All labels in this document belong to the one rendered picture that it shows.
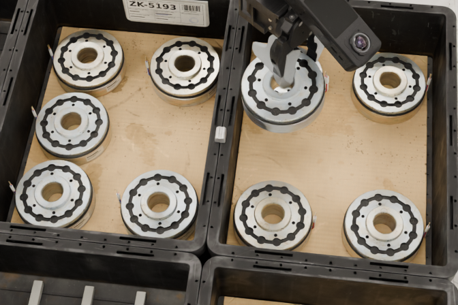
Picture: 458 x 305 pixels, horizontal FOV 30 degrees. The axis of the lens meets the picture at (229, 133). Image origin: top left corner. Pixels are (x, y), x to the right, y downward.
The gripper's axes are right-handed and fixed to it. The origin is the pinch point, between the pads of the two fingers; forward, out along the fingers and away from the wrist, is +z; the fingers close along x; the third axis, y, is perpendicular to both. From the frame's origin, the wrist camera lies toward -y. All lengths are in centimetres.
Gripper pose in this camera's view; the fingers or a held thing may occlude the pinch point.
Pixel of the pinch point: (301, 71)
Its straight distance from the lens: 106.8
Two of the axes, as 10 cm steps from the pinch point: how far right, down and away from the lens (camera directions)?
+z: 0.3, 4.9, 8.7
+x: -6.9, 6.4, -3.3
